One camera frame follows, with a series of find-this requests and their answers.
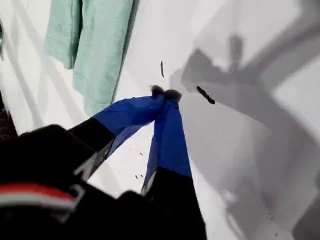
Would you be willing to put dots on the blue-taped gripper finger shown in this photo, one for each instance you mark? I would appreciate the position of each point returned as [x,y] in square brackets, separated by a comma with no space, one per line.
[130,112]
[170,140]

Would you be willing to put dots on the pale green T-shirt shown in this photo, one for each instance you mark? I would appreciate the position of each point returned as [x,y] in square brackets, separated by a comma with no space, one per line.
[100,50]

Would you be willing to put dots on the small dark scrap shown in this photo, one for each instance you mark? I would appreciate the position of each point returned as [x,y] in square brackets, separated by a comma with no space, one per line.
[205,95]
[162,68]

